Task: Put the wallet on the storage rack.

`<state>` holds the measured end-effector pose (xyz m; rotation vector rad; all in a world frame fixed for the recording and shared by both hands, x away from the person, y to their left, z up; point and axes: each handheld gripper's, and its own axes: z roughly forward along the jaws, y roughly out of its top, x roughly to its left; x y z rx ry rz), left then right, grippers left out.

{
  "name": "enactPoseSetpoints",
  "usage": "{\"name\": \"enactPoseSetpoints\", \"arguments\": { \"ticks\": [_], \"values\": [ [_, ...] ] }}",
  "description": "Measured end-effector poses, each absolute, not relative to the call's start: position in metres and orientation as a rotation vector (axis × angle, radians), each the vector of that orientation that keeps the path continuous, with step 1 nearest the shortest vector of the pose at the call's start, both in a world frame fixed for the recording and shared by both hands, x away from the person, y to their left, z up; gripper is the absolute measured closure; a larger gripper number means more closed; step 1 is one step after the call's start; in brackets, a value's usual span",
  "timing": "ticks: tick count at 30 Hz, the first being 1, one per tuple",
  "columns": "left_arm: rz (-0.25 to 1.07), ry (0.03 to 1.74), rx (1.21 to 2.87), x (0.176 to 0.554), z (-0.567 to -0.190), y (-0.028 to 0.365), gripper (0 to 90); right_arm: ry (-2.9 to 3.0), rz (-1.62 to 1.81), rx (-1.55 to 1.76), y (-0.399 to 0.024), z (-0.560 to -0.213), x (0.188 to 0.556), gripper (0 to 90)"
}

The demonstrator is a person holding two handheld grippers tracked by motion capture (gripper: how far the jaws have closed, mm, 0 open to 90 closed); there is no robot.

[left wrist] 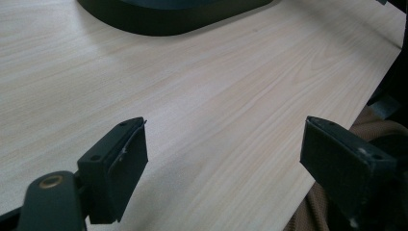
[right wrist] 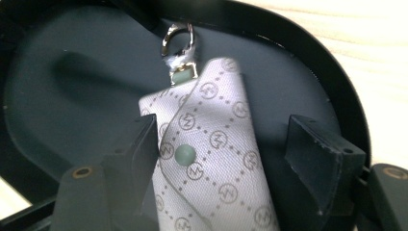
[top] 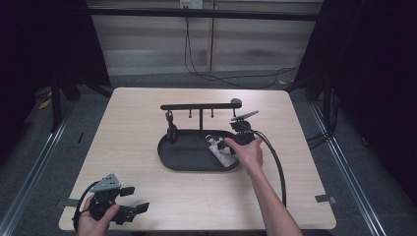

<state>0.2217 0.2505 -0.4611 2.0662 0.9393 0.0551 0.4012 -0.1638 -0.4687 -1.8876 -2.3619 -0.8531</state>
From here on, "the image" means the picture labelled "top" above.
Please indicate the person's right hand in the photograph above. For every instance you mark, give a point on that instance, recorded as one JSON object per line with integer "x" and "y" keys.
{"x": 249, "y": 154}

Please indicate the metal floor rail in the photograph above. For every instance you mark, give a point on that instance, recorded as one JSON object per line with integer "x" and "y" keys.
{"x": 32, "y": 173}
{"x": 347, "y": 177}

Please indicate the black metal stand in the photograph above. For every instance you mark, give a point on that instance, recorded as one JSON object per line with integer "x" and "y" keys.
{"x": 56, "y": 105}
{"x": 327, "y": 98}

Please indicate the grey tape strip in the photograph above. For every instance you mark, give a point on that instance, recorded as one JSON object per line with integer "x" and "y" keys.
{"x": 67, "y": 202}
{"x": 326, "y": 198}

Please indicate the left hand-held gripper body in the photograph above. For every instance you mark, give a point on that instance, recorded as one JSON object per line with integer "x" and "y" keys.
{"x": 104, "y": 198}

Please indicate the small yellow tape piece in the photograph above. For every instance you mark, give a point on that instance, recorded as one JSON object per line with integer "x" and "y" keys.
{"x": 282, "y": 82}

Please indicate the person's left hand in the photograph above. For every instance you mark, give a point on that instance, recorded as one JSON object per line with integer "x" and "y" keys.
{"x": 93, "y": 224}

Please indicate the dark curtain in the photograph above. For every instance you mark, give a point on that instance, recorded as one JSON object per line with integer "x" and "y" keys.
{"x": 377, "y": 65}
{"x": 32, "y": 49}

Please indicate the black key rack with tray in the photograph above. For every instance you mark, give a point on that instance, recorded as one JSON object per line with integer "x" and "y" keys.
{"x": 190, "y": 155}

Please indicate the black tape strip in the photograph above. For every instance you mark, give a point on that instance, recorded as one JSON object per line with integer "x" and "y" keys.
{"x": 80, "y": 137}

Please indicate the white wall outlet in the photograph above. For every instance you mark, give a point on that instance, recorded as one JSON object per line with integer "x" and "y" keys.
{"x": 191, "y": 3}

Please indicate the black horizontal bar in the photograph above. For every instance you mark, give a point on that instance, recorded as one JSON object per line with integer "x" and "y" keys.
{"x": 203, "y": 13}

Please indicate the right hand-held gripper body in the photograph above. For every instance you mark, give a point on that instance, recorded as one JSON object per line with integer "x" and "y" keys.
{"x": 244, "y": 129}

